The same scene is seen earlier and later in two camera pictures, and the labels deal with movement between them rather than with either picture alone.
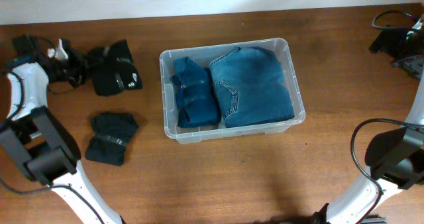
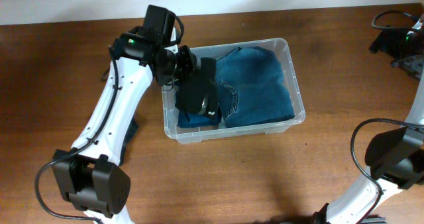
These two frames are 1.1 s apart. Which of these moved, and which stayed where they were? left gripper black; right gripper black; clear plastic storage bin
Moved: left gripper black
Stayed: right gripper black; clear plastic storage bin
